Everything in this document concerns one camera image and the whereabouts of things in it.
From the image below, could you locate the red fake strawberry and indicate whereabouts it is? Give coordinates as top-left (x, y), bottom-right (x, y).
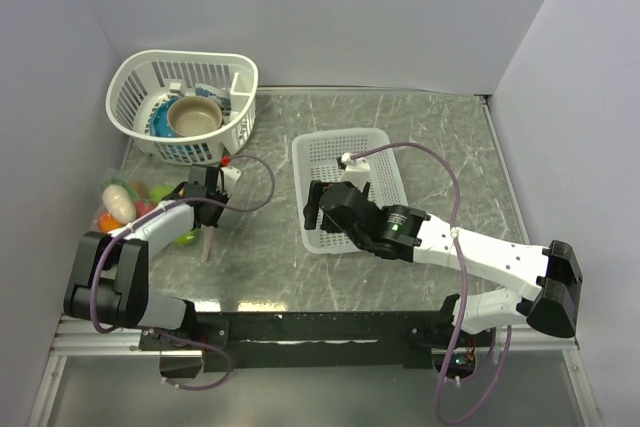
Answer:
top-left (133, 199), bottom-right (157, 219)

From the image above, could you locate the white perforated rectangular basket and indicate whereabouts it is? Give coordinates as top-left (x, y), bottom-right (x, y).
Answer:
top-left (292, 128), bottom-right (408, 255)

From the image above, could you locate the clear zip top bag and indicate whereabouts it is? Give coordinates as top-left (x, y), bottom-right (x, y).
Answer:
top-left (89, 166), bottom-right (221, 263)

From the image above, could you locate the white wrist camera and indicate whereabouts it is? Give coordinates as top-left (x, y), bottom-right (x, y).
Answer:
top-left (340, 153), bottom-right (371, 192)
top-left (219, 166), bottom-right (242, 196)

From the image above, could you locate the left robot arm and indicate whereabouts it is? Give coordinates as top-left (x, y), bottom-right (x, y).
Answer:
top-left (63, 166), bottom-right (241, 349)

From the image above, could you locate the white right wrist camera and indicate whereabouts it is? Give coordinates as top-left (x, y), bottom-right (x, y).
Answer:
top-left (340, 153), bottom-right (371, 192)

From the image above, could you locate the blue patterned white dish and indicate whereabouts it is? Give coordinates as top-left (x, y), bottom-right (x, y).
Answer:
top-left (194, 83), bottom-right (232, 116)

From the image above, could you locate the white fake radish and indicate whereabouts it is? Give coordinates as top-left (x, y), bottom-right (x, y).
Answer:
top-left (102, 184), bottom-right (136, 224)

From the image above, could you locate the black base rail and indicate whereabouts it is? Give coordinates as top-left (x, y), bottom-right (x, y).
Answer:
top-left (138, 310), bottom-right (491, 373)

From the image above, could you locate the orange fake fruit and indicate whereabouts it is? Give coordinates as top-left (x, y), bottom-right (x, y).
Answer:
top-left (97, 212), bottom-right (123, 233)

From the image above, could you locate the white slatted round basket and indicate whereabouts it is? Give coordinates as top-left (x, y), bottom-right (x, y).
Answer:
top-left (105, 50), bottom-right (259, 165)

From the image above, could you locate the blue plate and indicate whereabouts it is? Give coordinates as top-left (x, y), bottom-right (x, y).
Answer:
top-left (149, 98), bottom-right (178, 138)

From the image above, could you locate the aluminium frame rail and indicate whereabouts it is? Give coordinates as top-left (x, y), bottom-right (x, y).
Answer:
top-left (49, 316), bottom-right (161, 356)

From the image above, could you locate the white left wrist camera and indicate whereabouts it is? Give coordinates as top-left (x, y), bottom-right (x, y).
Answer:
top-left (219, 166), bottom-right (242, 196)

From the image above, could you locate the beige bowl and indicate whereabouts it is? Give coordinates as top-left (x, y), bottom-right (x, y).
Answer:
top-left (167, 96), bottom-right (223, 137)

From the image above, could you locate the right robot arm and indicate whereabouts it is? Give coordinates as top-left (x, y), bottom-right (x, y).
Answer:
top-left (303, 181), bottom-right (583, 346)

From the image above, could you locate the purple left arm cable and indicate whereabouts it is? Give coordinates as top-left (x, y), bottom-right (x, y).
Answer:
top-left (92, 154), bottom-right (277, 393)

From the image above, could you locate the green fake apple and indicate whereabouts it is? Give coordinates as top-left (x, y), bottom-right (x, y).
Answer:
top-left (173, 229), bottom-right (199, 246)

